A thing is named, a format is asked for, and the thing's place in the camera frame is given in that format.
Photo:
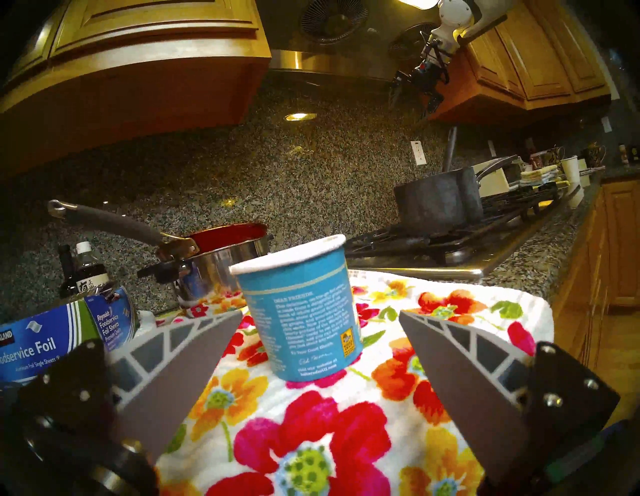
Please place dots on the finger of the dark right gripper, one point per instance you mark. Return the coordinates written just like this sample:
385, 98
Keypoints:
435, 106
401, 90

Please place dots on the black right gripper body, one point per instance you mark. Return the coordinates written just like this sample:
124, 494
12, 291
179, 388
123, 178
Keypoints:
427, 75

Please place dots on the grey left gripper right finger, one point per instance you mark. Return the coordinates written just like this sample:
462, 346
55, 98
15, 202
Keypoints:
465, 370

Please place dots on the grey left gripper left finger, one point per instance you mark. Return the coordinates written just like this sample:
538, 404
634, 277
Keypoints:
170, 370

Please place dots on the blue oatmeal paper cup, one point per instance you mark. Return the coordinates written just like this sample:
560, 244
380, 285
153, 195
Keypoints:
300, 310

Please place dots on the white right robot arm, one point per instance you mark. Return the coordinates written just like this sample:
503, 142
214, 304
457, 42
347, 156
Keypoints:
457, 12

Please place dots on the stainless range hood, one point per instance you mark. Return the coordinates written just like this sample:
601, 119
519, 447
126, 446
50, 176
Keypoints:
325, 62

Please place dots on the white toaster oven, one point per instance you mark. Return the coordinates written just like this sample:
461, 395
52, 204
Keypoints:
492, 185

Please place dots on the dark speckled saucepan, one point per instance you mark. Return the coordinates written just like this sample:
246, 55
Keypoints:
435, 205

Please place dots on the stainless gas stovetop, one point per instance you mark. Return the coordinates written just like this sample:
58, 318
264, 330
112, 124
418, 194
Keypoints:
450, 260

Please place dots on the steel pan red inside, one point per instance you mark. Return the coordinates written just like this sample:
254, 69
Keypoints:
220, 270

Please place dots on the dark bottle white cap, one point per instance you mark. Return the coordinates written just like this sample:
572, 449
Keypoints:
90, 277

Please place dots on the folded dish cloth stack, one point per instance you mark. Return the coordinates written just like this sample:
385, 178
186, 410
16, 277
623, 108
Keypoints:
540, 176

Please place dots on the blue foil sheet box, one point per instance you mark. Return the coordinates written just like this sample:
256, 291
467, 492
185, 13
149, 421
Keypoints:
45, 345

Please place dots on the slim black bottle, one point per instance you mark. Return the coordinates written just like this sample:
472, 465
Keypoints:
66, 270

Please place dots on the floral kitchen towel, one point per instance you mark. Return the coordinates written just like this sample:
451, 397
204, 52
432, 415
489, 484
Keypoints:
325, 425

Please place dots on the plain white paper cup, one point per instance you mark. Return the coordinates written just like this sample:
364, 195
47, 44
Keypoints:
571, 172

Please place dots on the wooden base cabinets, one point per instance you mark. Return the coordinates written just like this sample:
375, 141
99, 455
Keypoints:
620, 240

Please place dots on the white wall outlet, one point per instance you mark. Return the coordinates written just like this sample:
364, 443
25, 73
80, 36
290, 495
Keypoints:
419, 152

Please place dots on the white wall switch plate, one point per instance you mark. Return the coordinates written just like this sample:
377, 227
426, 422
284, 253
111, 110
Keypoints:
492, 148

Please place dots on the wooden wall cabinet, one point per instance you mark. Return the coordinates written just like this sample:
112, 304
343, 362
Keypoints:
125, 90
540, 60

